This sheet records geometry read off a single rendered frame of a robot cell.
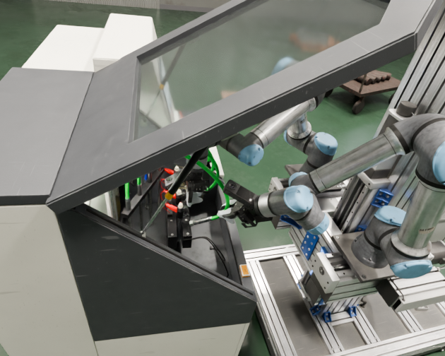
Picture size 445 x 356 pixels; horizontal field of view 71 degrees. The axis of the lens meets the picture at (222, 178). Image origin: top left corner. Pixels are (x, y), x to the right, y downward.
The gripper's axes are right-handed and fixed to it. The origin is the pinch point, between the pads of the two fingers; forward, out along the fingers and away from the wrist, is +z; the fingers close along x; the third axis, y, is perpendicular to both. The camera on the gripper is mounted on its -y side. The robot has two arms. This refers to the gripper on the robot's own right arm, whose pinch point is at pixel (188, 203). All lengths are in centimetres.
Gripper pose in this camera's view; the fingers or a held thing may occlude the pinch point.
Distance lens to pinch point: 126.0
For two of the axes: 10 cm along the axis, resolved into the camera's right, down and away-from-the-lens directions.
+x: -1.7, -6.3, 7.5
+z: -1.2, 7.7, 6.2
